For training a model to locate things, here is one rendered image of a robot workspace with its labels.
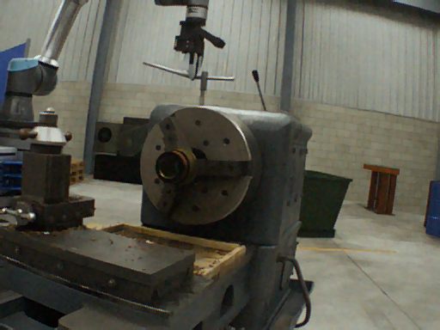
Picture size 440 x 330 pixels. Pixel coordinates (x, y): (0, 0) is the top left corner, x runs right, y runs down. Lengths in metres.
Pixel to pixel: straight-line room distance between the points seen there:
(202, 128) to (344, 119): 10.48
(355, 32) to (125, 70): 6.26
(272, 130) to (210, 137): 0.20
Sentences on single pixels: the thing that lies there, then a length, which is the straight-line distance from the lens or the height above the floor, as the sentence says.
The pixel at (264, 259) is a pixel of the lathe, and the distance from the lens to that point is 1.32.
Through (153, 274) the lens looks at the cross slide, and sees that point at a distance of 0.60.
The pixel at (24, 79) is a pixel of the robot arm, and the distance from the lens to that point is 1.55.
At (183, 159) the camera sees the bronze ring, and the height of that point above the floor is 1.10.
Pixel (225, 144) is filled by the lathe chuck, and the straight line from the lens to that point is 1.17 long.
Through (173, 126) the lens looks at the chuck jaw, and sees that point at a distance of 1.17.
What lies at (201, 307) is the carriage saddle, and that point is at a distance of 0.71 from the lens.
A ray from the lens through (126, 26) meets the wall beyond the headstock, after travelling 11.98.
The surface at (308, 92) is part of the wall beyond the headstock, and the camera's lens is 11.51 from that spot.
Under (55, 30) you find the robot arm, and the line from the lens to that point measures 1.68.
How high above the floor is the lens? 1.15
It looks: 3 degrees down
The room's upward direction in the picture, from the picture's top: 6 degrees clockwise
